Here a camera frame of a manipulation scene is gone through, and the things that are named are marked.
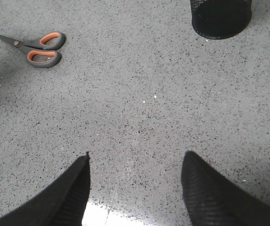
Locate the grey orange handled scissors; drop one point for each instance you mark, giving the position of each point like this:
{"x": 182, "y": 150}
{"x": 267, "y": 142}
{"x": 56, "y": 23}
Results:
{"x": 41, "y": 52}

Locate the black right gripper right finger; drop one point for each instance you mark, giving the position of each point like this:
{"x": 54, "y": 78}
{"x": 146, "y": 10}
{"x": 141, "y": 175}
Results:
{"x": 212, "y": 200}

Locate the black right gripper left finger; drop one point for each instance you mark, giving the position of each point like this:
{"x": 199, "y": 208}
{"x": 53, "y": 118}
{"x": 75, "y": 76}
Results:
{"x": 62, "y": 203}

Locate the black wire mesh bucket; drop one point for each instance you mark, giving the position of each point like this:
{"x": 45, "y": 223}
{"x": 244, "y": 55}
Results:
{"x": 220, "y": 19}

